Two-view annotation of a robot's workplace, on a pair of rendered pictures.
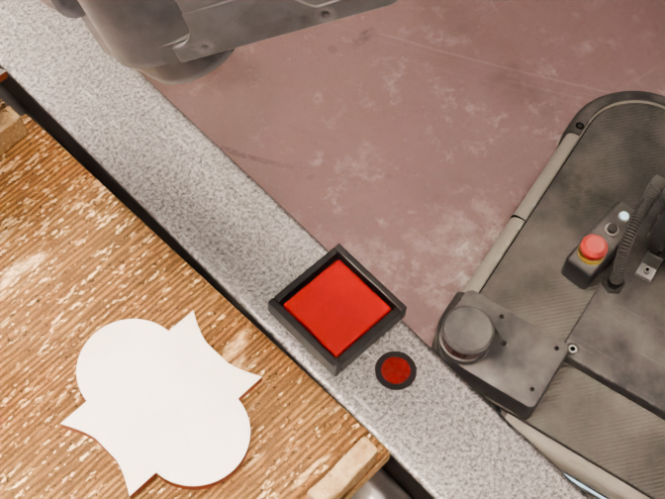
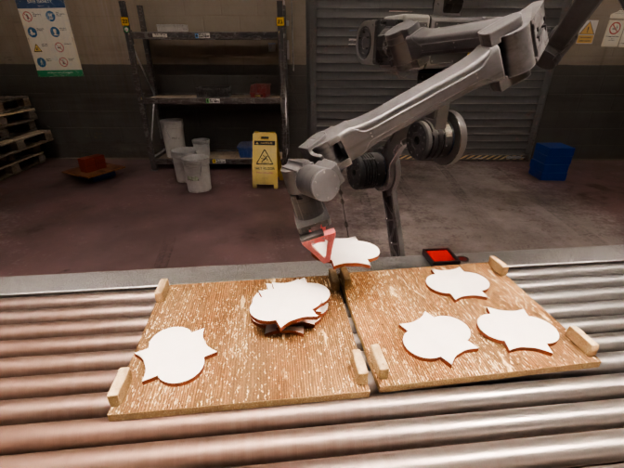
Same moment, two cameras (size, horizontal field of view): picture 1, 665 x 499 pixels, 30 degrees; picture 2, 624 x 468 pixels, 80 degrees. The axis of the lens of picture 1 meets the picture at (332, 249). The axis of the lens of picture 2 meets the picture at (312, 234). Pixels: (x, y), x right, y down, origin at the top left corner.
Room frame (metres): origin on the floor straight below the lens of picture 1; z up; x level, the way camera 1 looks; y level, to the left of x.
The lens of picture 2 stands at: (0.08, 0.88, 1.43)
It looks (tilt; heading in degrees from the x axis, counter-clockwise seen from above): 27 degrees down; 312
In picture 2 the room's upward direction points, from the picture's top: straight up
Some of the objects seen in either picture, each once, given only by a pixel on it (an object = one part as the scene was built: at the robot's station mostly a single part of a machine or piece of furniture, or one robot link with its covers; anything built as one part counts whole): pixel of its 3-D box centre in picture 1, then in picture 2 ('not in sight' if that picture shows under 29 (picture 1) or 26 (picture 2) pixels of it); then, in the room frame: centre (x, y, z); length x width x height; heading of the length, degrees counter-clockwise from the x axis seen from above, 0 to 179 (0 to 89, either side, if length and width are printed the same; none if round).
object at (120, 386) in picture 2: not in sight; (120, 386); (0.59, 0.77, 0.95); 0.06 x 0.02 x 0.03; 139
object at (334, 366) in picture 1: (336, 309); (440, 257); (0.41, -0.01, 0.92); 0.08 x 0.08 x 0.02; 48
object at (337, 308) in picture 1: (336, 309); (440, 257); (0.41, -0.01, 0.92); 0.06 x 0.06 x 0.01; 48
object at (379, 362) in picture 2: not in sight; (379, 361); (0.31, 0.45, 0.95); 0.06 x 0.02 x 0.03; 140
